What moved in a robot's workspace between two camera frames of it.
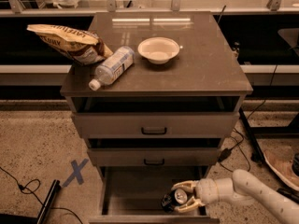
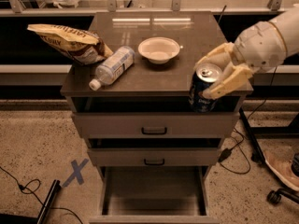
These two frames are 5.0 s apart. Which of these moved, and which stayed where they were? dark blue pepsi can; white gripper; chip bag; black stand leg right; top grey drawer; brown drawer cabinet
Moved: dark blue pepsi can; white gripper
Stayed: brown drawer cabinet; black stand leg right; top grey drawer; chip bag
